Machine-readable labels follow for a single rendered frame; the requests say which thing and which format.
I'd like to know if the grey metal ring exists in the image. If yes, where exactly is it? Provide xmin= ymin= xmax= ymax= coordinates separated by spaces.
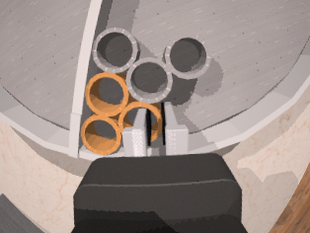
xmin=163 ymin=33 xmax=211 ymax=80
xmin=92 ymin=28 xmax=141 ymax=74
xmin=125 ymin=57 xmax=173 ymax=104

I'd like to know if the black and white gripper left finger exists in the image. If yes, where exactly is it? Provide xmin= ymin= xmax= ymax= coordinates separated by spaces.
xmin=122 ymin=107 xmax=152 ymax=157

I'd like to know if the bronze bushing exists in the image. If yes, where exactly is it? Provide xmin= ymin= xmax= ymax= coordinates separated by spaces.
xmin=85 ymin=72 xmax=131 ymax=117
xmin=118 ymin=98 xmax=162 ymax=142
xmin=81 ymin=113 xmax=122 ymax=155

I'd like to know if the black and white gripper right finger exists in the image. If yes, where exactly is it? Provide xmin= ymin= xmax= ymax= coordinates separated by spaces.
xmin=161 ymin=102 xmax=189 ymax=155

